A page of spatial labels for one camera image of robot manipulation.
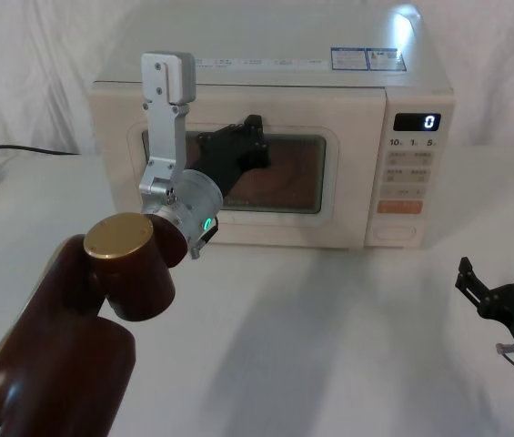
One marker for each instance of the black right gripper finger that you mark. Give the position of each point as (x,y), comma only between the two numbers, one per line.
(470,284)

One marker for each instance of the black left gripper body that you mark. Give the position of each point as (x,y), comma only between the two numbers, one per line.
(229,155)

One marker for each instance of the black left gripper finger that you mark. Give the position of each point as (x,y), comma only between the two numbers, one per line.
(263,157)
(253,125)

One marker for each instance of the cream microwave oven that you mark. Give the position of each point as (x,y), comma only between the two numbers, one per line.
(352,114)

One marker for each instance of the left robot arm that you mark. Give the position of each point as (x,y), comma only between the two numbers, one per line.
(70,355)

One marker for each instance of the white table cloth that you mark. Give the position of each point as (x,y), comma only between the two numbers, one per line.
(306,341)

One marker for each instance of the white curtain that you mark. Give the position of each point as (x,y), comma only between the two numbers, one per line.
(33,68)

